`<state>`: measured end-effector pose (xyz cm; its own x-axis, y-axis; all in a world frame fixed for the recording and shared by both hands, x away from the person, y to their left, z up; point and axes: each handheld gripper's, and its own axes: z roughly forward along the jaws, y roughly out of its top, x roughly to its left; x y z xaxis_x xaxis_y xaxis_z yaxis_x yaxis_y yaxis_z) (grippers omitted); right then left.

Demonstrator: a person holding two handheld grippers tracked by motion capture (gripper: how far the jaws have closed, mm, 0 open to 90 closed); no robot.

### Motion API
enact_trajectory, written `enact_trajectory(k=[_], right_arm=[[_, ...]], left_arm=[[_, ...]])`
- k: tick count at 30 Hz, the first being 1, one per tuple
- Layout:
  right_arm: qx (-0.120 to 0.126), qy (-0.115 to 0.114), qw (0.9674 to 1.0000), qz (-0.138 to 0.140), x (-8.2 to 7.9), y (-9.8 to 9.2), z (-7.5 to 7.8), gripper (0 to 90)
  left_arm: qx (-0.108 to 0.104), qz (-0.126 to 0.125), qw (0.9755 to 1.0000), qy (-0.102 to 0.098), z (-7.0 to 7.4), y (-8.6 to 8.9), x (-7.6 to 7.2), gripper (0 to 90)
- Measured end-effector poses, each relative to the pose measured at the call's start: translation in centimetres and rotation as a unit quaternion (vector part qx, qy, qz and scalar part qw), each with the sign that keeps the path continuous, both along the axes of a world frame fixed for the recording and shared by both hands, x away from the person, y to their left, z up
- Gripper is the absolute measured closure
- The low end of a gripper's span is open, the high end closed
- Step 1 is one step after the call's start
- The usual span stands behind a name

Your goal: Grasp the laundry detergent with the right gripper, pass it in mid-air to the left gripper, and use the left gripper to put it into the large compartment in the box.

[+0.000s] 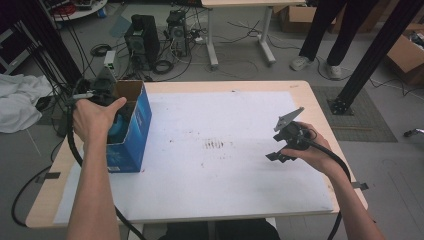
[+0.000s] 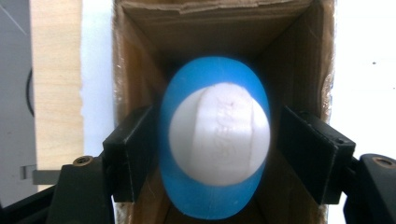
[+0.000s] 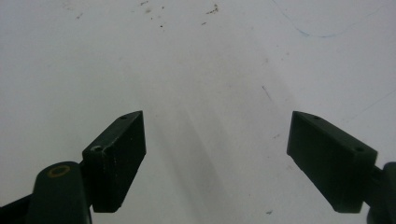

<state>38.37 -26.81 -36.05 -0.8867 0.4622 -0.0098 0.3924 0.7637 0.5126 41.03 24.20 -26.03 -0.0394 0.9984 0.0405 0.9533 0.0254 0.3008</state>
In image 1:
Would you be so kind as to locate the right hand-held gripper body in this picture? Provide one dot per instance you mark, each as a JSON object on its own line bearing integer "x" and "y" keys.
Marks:
{"x": 295, "y": 136}

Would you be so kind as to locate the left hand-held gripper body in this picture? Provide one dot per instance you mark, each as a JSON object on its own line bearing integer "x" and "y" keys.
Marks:
{"x": 103, "y": 87}

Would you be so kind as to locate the blue rubber shoe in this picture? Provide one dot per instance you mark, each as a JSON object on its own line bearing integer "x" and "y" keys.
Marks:
{"x": 117, "y": 131}

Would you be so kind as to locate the blue cardboard box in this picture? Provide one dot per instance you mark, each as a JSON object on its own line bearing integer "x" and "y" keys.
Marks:
{"x": 136, "y": 140}

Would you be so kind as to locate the person's right hand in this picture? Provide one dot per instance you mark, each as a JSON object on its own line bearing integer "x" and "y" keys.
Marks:
{"x": 320, "y": 155}

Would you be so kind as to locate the person's left hand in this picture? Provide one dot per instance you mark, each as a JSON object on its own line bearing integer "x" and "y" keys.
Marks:
{"x": 93, "y": 121}

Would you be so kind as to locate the white power strip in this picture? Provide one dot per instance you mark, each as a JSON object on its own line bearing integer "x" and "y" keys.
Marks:
{"x": 110, "y": 60}

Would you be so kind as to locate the light wooden table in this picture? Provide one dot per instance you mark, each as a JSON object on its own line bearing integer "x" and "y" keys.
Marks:
{"x": 310, "y": 91}

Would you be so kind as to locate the black computer tower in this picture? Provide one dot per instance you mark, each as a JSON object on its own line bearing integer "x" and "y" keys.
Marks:
{"x": 143, "y": 40}

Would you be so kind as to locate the white paper table mat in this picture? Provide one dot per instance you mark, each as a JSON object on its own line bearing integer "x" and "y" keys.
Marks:
{"x": 216, "y": 186}

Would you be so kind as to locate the grey floor mat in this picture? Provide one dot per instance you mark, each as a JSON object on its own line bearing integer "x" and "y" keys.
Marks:
{"x": 366, "y": 123}

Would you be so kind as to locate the round white table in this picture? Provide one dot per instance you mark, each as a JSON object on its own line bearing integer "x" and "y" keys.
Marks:
{"x": 83, "y": 11}

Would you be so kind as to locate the black tape strip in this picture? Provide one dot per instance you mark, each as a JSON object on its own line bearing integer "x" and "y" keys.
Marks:
{"x": 50, "y": 176}
{"x": 360, "y": 186}

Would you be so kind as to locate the white cloth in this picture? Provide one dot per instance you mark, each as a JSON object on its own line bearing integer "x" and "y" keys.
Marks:
{"x": 20, "y": 100}

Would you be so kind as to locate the person's dark pants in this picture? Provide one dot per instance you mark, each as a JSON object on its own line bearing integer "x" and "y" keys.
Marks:
{"x": 220, "y": 230}

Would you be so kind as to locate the open grey computer tower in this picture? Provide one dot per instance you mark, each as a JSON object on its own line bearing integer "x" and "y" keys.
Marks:
{"x": 178, "y": 31}

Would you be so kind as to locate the brown cardboard box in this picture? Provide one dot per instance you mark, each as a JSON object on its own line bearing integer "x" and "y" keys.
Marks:
{"x": 296, "y": 18}
{"x": 405, "y": 55}

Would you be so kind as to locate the metal stand foot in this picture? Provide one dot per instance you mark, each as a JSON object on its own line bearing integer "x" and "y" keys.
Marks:
{"x": 413, "y": 132}

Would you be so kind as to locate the black metal stand beam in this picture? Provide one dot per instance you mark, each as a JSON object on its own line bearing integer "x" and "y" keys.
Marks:
{"x": 376, "y": 50}

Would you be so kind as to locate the white-legged wooden desk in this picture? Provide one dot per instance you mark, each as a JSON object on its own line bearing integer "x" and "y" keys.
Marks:
{"x": 250, "y": 2}

